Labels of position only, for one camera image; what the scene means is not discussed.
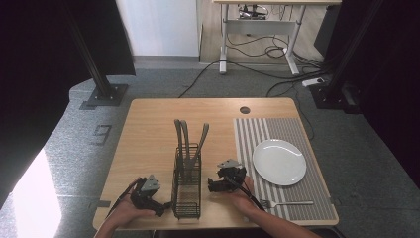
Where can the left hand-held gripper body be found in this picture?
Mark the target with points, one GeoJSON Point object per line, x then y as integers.
{"type": "Point", "coordinates": [145, 193]}

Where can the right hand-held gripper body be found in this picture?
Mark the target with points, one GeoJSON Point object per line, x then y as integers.
{"type": "Point", "coordinates": [232, 173]}

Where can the person's left hand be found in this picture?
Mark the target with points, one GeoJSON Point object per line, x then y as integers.
{"type": "Point", "coordinates": [128, 213]}

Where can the person's right hand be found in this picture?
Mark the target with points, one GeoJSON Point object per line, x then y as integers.
{"type": "Point", "coordinates": [242, 200]}

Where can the white plate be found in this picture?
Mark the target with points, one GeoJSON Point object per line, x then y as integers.
{"type": "Point", "coordinates": [279, 162]}

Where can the silver fork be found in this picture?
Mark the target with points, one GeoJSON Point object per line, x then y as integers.
{"type": "Point", "coordinates": [284, 203]}

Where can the floor socket plate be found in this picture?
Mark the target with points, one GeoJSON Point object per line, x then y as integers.
{"type": "Point", "coordinates": [101, 134]}

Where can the grey striped placemat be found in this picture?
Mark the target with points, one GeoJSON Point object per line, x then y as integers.
{"type": "Point", "coordinates": [310, 201]}

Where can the white power strip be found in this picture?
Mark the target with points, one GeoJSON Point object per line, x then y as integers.
{"type": "Point", "coordinates": [313, 81]}

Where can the black metal stand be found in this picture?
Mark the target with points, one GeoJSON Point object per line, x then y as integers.
{"type": "Point", "coordinates": [340, 76]}
{"type": "Point", "coordinates": [99, 76]}

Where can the white-legged desk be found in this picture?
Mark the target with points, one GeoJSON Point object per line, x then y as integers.
{"type": "Point", "coordinates": [261, 27]}

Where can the black curtain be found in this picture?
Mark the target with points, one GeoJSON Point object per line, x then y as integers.
{"type": "Point", "coordinates": [36, 82]}
{"type": "Point", "coordinates": [393, 82]}

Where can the electronics box under desk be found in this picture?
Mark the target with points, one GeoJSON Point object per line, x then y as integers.
{"type": "Point", "coordinates": [252, 10]}

